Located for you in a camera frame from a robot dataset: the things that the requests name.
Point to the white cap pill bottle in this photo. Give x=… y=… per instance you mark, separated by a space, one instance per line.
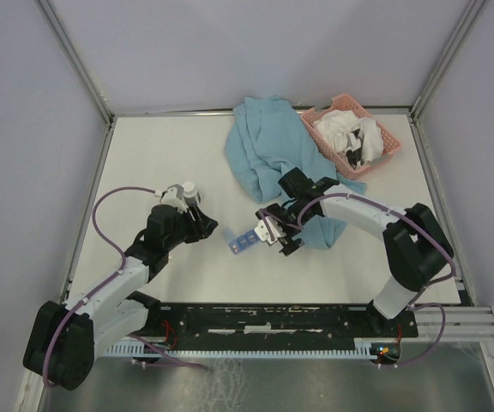
x=191 y=194

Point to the blue weekly pill organizer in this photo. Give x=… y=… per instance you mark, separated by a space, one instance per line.
x=238 y=244

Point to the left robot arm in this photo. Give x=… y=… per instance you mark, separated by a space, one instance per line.
x=68 y=337

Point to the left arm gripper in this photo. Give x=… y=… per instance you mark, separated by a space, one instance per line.
x=201 y=228

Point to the black object in basket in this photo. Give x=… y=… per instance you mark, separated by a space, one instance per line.
x=354 y=158

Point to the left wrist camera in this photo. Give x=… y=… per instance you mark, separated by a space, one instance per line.
x=174 y=196

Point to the pink perforated plastic basket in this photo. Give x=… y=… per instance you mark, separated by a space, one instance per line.
x=345 y=102

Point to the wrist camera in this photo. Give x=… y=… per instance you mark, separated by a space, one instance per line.
x=174 y=196
x=269 y=231

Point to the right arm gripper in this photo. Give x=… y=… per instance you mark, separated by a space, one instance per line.
x=291 y=245

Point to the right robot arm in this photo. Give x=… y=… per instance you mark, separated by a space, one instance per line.
x=418 y=252

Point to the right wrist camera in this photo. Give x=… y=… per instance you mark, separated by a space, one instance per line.
x=269 y=231

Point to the light blue cloth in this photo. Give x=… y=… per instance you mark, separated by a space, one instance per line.
x=267 y=141

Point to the white crumpled cloth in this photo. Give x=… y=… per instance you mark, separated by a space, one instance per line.
x=343 y=130

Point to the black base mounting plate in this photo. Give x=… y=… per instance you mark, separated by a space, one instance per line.
x=348 y=321

